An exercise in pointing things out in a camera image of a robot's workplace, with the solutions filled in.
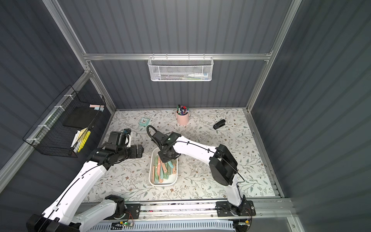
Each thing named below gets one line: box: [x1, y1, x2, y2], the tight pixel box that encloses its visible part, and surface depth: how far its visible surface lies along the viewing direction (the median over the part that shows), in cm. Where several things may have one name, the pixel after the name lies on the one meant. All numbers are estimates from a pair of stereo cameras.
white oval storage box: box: [148, 147, 179, 187], surface depth 86 cm
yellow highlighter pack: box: [71, 127, 91, 154], surface depth 70 cm
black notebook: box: [62, 107, 99, 129], surface depth 78 cm
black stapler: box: [212, 118, 226, 131], surface depth 110 cm
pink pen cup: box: [176, 111, 189, 126], surface depth 106 cm
